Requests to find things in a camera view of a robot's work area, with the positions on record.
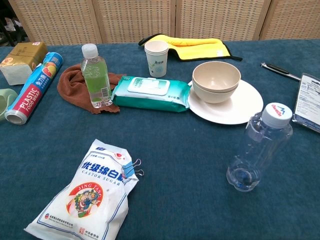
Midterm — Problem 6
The beige bowl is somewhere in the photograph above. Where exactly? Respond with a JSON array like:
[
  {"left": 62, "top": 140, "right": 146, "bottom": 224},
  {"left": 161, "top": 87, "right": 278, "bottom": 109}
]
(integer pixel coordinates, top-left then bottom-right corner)
[
  {"left": 191, "top": 80, "right": 240, "bottom": 104},
  {"left": 191, "top": 60, "right": 242, "bottom": 92}
]

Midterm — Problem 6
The green wet wipes pack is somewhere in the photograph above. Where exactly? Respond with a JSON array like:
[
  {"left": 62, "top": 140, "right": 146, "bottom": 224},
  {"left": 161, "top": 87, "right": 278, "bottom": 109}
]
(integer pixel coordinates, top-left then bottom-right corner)
[{"left": 111, "top": 75, "right": 192, "bottom": 113}]

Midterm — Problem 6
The blue table cloth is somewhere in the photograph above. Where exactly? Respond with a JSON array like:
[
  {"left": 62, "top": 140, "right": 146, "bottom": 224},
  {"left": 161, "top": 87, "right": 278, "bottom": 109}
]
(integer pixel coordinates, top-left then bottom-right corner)
[{"left": 0, "top": 39, "right": 320, "bottom": 240}]

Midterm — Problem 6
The printed white paper cup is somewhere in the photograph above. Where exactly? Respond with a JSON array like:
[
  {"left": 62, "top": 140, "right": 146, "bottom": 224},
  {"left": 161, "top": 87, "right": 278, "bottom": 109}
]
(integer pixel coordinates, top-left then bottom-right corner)
[{"left": 145, "top": 51, "right": 168, "bottom": 78}]

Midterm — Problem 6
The blue binder clip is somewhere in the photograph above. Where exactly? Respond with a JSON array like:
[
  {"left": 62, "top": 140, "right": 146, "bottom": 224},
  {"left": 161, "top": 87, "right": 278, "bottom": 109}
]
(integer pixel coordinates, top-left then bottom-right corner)
[{"left": 121, "top": 158, "right": 145, "bottom": 179}]

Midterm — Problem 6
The green drink bottle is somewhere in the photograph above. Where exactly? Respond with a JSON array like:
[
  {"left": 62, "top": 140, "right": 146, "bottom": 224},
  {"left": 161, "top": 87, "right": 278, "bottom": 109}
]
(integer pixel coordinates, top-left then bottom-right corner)
[{"left": 80, "top": 43, "right": 113, "bottom": 109}]

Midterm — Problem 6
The yellow cloth black trim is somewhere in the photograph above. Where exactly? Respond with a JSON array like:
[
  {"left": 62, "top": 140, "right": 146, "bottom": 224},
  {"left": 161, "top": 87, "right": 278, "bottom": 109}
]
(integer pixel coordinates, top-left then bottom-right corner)
[{"left": 138, "top": 33, "right": 244, "bottom": 62}]

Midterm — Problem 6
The white round plate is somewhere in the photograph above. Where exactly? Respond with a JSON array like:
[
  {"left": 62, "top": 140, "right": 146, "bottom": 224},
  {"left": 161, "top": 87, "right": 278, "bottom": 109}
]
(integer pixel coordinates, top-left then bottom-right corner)
[{"left": 187, "top": 78, "right": 265, "bottom": 125}]

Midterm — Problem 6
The brown towel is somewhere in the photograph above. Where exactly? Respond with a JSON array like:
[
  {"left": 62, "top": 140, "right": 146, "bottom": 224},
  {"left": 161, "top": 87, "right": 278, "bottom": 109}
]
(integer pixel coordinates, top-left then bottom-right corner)
[{"left": 56, "top": 63, "right": 126, "bottom": 115}]

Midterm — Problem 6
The woven rattan folding screen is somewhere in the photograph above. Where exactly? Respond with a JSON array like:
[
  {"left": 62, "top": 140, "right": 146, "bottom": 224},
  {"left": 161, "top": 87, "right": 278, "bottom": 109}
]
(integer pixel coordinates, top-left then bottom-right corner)
[{"left": 8, "top": 0, "right": 320, "bottom": 46}]

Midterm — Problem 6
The clear empty water bottle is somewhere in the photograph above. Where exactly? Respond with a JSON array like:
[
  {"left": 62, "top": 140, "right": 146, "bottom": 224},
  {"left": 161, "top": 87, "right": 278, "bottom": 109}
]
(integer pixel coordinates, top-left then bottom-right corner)
[{"left": 226, "top": 102, "right": 294, "bottom": 193}]

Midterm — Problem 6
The white castor sugar bag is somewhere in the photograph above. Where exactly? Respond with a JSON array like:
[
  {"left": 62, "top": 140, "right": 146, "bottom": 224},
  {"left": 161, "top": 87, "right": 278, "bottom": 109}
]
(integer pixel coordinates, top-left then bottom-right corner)
[{"left": 23, "top": 138, "right": 140, "bottom": 240}]

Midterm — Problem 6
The black silver pen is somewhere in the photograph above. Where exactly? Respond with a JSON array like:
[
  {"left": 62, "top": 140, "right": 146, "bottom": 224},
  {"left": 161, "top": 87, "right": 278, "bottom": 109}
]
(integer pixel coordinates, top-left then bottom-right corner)
[{"left": 260, "top": 62, "right": 302, "bottom": 82}]

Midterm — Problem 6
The plastic food wrap roll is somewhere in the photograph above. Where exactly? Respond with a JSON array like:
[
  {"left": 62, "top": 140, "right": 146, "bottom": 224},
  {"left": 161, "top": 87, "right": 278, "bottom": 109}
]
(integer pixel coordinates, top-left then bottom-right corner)
[{"left": 4, "top": 51, "right": 64, "bottom": 125}]

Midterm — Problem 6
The gold tissue box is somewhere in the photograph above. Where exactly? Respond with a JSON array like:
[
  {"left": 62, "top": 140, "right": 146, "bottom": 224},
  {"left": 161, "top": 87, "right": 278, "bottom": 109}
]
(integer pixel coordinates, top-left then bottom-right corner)
[{"left": 0, "top": 41, "right": 49, "bottom": 86}]

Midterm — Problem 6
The light green plastic container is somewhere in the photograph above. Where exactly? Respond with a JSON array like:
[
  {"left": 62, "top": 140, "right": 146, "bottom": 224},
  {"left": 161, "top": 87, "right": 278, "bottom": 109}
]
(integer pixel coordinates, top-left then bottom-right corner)
[{"left": 0, "top": 88, "right": 19, "bottom": 122}]

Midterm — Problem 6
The black stand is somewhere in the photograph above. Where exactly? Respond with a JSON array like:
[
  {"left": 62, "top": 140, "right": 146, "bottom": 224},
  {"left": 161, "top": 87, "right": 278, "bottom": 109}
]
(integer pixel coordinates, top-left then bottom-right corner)
[{"left": 0, "top": 0, "right": 20, "bottom": 47}]

